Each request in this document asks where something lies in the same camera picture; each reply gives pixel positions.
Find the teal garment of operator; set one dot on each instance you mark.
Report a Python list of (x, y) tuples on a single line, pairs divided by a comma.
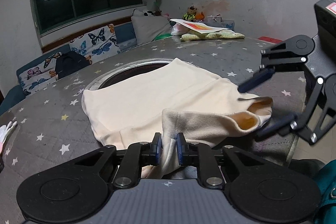
[(326, 181)]

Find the round black induction cooktop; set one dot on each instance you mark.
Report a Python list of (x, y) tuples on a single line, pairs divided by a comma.
[(132, 71)]

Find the cream sweater with number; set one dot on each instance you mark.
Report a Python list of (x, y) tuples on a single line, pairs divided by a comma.
[(176, 98)]

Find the red plastic stool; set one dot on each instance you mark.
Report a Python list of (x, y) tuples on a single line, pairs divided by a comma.
[(269, 40)]

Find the grey pillow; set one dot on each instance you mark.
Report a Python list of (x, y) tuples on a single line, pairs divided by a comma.
[(147, 27)]

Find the blue sofa bench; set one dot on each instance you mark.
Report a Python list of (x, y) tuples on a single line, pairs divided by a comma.
[(125, 40)]

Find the butterfly cushion at sofa end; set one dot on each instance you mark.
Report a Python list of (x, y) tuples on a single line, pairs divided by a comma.
[(39, 76)]

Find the white poster with red print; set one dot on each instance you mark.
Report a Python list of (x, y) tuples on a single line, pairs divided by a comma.
[(197, 26)]

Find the butterfly cushion near window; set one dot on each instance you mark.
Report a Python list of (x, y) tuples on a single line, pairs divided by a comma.
[(98, 44)]

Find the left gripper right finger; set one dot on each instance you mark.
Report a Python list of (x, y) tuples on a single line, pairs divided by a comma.
[(200, 156)]

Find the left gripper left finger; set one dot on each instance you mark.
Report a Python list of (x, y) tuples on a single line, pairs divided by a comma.
[(134, 158)]

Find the teddy bear in yellow vest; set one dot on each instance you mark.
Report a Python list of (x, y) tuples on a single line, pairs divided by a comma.
[(191, 14)]

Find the pink and white gloves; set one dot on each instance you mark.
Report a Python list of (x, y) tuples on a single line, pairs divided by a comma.
[(5, 132)]

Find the orange plush toy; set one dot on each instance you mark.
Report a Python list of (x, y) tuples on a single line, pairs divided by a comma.
[(199, 17)]

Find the clear plastic storage box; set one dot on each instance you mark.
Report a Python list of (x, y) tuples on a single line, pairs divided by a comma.
[(217, 21)]

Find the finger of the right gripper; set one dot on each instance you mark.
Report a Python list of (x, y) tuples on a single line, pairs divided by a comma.
[(282, 125), (256, 80)]

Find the dark blue backpack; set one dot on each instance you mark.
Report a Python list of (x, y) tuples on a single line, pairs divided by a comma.
[(69, 63)]

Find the green patterned folded blanket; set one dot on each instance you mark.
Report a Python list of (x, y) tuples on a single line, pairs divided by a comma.
[(224, 34)]

